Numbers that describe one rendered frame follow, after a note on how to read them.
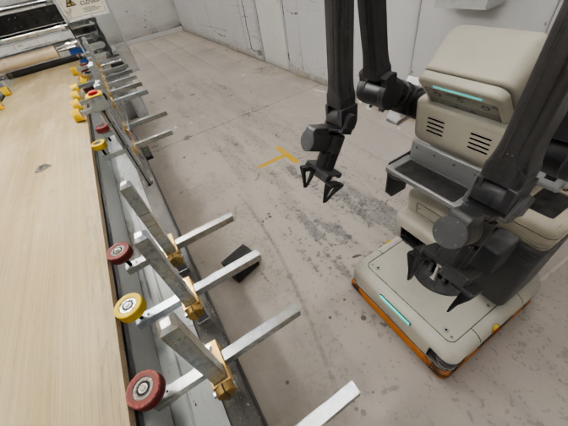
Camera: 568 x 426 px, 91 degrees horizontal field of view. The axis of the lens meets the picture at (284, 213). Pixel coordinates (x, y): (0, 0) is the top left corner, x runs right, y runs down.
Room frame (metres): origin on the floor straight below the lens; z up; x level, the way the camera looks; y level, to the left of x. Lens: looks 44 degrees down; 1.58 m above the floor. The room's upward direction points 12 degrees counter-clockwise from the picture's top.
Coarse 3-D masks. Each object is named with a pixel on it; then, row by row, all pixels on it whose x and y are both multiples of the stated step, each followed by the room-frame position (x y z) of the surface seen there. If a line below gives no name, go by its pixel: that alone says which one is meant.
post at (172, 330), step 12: (156, 324) 0.26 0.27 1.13; (168, 324) 0.25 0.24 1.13; (180, 324) 0.26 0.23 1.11; (168, 336) 0.24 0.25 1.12; (180, 336) 0.24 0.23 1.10; (192, 336) 0.26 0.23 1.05; (180, 348) 0.24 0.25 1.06; (192, 348) 0.24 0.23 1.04; (204, 348) 0.26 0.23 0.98; (192, 360) 0.24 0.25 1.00; (204, 360) 0.24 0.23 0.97; (216, 360) 0.27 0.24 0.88; (204, 372) 0.24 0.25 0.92; (216, 372) 0.24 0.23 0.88
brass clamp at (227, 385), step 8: (216, 344) 0.33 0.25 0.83; (216, 352) 0.31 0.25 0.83; (224, 360) 0.29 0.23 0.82; (224, 368) 0.27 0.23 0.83; (232, 376) 0.26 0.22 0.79; (216, 384) 0.23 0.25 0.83; (224, 384) 0.23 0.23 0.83; (232, 384) 0.23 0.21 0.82; (216, 392) 0.22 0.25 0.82; (224, 392) 0.21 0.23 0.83; (232, 392) 0.22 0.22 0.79
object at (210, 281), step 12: (252, 252) 0.63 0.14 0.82; (240, 264) 0.59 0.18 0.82; (252, 264) 0.60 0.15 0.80; (216, 276) 0.56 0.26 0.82; (228, 276) 0.56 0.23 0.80; (204, 288) 0.53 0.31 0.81; (168, 300) 0.51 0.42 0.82; (156, 312) 0.47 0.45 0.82; (168, 312) 0.48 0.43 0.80; (144, 324) 0.45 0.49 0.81
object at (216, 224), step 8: (224, 216) 0.85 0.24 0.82; (232, 216) 0.84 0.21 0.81; (208, 224) 0.82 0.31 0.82; (216, 224) 0.81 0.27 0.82; (224, 224) 0.83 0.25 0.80; (192, 232) 0.79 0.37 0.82; (200, 232) 0.79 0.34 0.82; (208, 232) 0.80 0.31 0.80; (176, 240) 0.77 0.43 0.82; (184, 240) 0.76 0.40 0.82; (192, 240) 0.77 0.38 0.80; (136, 264) 0.69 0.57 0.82; (144, 264) 0.70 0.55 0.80; (128, 272) 0.67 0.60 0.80
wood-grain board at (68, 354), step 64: (0, 128) 2.24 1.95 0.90; (64, 128) 1.96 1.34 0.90; (0, 192) 1.28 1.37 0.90; (64, 192) 1.16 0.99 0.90; (0, 256) 0.80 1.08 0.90; (64, 256) 0.73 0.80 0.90; (0, 320) 0.51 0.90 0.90; (64, 320) 0.46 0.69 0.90; (0, 384) 0.32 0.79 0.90; (64, 384) 0.28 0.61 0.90; (128, 384) 0.26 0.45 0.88
